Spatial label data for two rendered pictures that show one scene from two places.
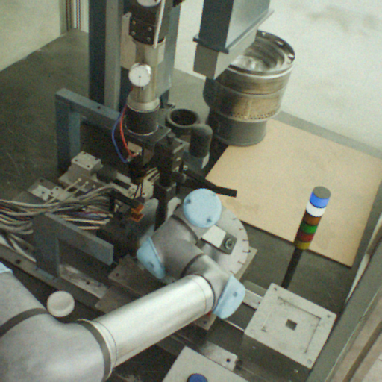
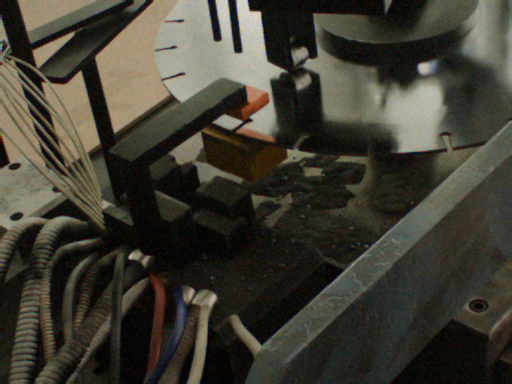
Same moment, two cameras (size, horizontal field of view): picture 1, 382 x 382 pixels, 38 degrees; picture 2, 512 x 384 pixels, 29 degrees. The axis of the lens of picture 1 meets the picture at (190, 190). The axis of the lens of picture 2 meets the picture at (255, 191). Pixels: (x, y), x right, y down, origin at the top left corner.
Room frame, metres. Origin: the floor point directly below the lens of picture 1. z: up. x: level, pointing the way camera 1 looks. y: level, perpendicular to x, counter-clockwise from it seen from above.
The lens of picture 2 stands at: (0.83, 0.59, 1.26)
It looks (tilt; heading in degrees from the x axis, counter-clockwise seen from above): 36 degrees down; 295
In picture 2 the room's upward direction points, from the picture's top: 9 degrees counter-clockwise
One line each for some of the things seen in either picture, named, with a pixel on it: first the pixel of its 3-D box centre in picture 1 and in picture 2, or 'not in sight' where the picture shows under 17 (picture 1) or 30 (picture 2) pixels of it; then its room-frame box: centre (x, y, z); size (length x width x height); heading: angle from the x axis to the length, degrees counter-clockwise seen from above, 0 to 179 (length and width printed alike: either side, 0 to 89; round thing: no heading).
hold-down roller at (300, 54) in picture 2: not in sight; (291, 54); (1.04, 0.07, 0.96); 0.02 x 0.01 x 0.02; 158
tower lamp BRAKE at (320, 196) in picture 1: (320, 196); not in sight; (1.02, -0.31, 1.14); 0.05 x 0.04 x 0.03; 158
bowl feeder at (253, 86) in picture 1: (243, 92); not in sight; (1.77, -0.13, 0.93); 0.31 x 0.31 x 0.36
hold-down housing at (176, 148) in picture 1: (166, 168); not in sight; (0.99, 0.07, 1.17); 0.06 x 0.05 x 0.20; 59
